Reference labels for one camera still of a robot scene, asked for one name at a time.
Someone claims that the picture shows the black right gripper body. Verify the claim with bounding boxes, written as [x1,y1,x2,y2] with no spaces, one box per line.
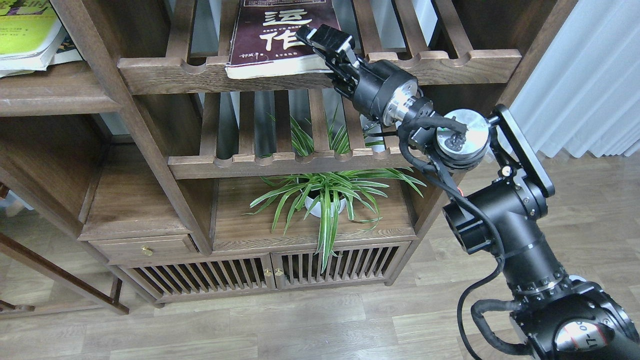
[326,54,421,126]

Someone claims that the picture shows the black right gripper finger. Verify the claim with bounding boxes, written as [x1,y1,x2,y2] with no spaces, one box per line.
[295,24,361,68]

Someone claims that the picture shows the maroon book white characters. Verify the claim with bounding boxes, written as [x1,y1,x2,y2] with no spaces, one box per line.
[225,0,339,80]

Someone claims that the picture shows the colourful 300 paperback book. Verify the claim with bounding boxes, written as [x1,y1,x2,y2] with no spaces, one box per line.
[49,33,84,66]

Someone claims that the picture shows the yellow green cover book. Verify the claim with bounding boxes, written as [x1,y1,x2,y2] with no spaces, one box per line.
[0,0,67,76]

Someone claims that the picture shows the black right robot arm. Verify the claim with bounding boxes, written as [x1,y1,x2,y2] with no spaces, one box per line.
[295,24,639,360]

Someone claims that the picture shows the green spider plant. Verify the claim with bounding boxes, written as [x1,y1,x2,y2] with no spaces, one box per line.
[243,90,427,274]

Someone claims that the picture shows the white plant pot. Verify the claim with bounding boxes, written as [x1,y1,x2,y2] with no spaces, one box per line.
[304,195,346,218]

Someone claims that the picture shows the right slatted cabinet door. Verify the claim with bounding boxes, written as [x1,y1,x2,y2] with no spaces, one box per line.
[270,241,410,289]

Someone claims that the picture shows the slatted cabinet door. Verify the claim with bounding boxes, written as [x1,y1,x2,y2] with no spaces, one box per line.
[270,241,410,289]
[121,254,277,304]

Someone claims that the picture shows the dark wooden bookshelf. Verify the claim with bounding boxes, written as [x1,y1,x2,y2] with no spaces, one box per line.
[0,0,578,319]

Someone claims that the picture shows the white pleated curtain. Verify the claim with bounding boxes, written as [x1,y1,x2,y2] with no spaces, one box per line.
[510,0,640,157]

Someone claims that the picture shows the wooden drawer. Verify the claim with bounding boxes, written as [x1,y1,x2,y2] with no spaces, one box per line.
[89,234,197,261]

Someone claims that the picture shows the left slatted cabinet door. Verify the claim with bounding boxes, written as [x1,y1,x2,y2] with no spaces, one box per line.
[121,254,277,304]

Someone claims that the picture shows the white book under paperback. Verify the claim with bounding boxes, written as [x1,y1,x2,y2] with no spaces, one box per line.
[0,58,50,78]

